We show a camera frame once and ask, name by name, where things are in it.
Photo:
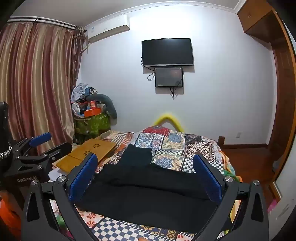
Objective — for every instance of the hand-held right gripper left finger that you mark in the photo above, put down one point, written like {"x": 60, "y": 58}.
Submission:
{"x": 82, "y": 177}

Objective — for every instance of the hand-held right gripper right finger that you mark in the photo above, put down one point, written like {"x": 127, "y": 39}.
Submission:
{"x": 208, "y": 179}

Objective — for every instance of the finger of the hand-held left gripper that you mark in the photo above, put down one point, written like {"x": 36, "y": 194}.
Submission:
{"x": 40, "y": 139}
{"x": 56, "y": 150}

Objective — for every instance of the black pants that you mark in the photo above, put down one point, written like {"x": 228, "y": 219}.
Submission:
{"x": 148, "y": 185}

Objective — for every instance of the folded dark pants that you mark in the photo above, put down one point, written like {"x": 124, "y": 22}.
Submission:
{"x": 136, "y": 156}

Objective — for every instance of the plain wooden board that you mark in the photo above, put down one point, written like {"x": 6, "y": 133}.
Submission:
{"x": 69, "y": 163}

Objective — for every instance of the wooden lap table with cutouts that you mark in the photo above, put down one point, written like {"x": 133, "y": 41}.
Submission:
{"x": 97, "y": 148}

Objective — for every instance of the orange plastic bag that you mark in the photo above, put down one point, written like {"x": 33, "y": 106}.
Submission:
{"x": 8, "y": 215}

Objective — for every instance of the green patterned bag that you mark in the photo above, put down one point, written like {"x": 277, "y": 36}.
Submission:
{"x": 91, "y": 125}

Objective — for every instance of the patchwork printed blanket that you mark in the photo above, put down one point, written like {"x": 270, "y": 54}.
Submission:
{"x": 175, "y": 148}

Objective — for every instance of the orange box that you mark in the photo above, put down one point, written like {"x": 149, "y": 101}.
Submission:
{"x": 92, "y": 112}

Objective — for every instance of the striped red curtain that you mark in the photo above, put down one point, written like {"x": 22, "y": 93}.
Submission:
{"x": 34, "y": 85}

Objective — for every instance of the green bag with items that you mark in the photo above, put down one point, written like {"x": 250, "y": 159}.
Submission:
{"x": 84, "y": 99}

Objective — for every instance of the grey neck pillow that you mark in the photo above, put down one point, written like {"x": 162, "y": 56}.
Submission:
{"x": 107, "y": 104}

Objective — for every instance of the yellow curved object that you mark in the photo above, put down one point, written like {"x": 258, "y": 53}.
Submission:
{"x": 167, "y": 118}

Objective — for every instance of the white door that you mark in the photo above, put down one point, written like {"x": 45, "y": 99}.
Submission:
{"x": 283, "y": 204}

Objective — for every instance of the white air conditioner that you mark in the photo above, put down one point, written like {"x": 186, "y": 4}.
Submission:
{"x": 107, "y": 29}

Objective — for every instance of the wooden bed frame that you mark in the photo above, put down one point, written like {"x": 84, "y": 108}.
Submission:
{"x": 221, "y": 141}

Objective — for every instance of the small black wall monitor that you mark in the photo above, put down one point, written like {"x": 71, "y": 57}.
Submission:
{"x": 168, "y": 77}

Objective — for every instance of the white curtain rail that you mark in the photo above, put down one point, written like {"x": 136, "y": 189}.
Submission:
{"x": 41, "y": 22}

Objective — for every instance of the black wall television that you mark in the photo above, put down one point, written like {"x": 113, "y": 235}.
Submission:
{"x": 167, "y": 52}

